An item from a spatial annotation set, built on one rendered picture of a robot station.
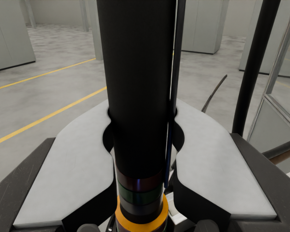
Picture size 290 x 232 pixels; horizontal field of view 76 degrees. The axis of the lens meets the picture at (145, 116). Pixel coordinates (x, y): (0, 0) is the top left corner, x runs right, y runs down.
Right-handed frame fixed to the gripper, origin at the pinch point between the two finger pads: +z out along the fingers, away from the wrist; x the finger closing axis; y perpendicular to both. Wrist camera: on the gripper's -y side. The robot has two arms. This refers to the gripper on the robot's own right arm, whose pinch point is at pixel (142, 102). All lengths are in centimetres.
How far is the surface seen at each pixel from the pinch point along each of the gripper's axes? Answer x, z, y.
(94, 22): -129, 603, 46
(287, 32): 91, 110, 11
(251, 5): 575, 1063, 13
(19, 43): -340, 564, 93
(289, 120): 85, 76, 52
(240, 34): 561, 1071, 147
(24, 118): -185, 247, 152
